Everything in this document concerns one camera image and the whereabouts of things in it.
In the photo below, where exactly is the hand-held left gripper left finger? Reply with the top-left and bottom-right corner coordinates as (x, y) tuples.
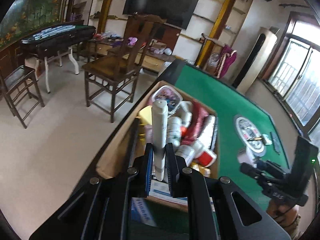
(29, 142), (153, 240)

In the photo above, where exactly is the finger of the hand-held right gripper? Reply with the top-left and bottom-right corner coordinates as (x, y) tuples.
(240, 162), (265, 179)

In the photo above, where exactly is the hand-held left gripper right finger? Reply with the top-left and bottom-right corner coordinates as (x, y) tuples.
(166, 142), (292, 240)

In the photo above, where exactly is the white charger plug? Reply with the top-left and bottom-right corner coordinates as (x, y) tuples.
(237, 148), (259, 168)

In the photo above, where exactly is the blue white carton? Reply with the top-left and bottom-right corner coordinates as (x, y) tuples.
(149, 180), (188, 200)

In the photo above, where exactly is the white pill bottle red label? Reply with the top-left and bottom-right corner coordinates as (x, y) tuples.
(194, 140), (217, 167)

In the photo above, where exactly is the cardboard box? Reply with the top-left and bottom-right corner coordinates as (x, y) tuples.
(96, 80), (220, 212)

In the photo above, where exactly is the white tube black cap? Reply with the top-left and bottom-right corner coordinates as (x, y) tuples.
(151, 99), (169, 182)

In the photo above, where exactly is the pale yellow case with ring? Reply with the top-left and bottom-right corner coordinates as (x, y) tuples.
(138, 106), (153, 140)

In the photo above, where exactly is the red zip pouch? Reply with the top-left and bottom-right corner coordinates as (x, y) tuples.
(185, 102), (212, 144)

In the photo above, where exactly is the white bottle orange cap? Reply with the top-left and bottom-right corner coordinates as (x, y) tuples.
(178, 101), (193, 135)

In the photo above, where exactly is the person's right hand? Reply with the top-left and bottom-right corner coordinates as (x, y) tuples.
(266, 200), (299, 227)

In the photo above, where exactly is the white plastic bottle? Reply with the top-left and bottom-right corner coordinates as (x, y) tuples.
(175, 144), (195, 163)

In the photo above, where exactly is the dark blue flat case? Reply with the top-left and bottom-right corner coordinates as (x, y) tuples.
(270, 131), (282, 153)

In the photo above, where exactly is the blue white packet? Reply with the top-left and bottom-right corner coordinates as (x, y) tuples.
(131, 197), (156, 227)

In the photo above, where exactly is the round grey table centre disc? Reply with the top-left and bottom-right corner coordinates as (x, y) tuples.
(234, 114), (267, 153)

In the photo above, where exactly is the printed clear pencil case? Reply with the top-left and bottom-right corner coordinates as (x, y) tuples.
(152, 85), (181, 113)

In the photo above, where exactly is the window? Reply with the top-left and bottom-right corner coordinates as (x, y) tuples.
(265, 12), (320, 140)

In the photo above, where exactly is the tall wooden chair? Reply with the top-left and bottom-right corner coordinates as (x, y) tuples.
(82, 14), (167, 123)

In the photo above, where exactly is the magenta fringed cloth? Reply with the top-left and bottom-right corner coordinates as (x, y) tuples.
(216, 44), (237, 79)

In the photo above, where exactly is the wooden television cabinet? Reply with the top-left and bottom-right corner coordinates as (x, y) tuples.
(95, 37), (175, 74)

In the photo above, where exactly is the standing air conditioner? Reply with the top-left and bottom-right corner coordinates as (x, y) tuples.
(235, 26), (278, 95)

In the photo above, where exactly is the small cardboard carton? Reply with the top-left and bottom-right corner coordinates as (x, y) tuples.
(151, 42), (167, 52)

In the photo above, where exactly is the wooden chair with medallion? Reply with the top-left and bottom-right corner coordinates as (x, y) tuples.
(200, 32), (225, 70)

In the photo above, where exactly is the dark wooden chair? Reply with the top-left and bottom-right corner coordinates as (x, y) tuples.
(0, 65), (45, 129)

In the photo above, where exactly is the black folding mahjong table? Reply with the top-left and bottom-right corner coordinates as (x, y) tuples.
(20, 24), (97, 94)

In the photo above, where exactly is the black television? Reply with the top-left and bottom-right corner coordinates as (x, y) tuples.
(122, 0), (200, 30)

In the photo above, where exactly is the floral painting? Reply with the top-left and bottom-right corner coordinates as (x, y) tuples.
(0, 0), (66, 48)

